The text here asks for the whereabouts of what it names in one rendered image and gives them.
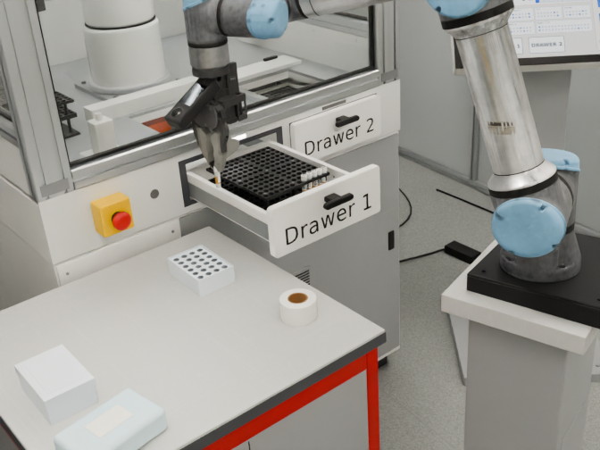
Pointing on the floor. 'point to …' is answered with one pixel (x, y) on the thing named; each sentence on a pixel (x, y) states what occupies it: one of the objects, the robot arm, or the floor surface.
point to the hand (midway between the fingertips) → (213, 166)
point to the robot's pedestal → (521, 372)
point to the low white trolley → (201, 356)
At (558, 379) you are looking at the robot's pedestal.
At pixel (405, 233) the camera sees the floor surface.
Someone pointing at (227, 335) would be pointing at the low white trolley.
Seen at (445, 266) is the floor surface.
